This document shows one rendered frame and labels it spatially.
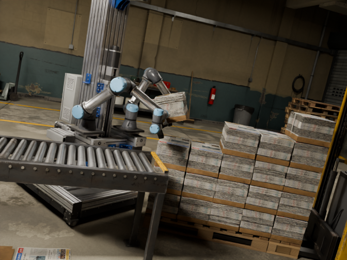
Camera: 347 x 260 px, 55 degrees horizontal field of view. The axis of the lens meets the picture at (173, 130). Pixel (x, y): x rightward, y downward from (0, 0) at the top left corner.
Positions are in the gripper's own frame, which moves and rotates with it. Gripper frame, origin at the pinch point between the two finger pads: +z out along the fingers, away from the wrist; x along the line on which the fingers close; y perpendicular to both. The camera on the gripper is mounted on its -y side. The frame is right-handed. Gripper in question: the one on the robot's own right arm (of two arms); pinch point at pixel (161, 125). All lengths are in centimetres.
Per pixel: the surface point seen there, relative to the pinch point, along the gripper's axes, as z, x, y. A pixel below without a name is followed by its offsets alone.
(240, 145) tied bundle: 4, -64, -29
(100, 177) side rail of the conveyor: -95, 26, -13
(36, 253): -75, 93, -68
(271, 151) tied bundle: 6, -90, -39
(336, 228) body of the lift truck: 36, -145, -132
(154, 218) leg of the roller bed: -80, 2, -50
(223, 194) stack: 4, -43, -71
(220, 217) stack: 4, -37, -92
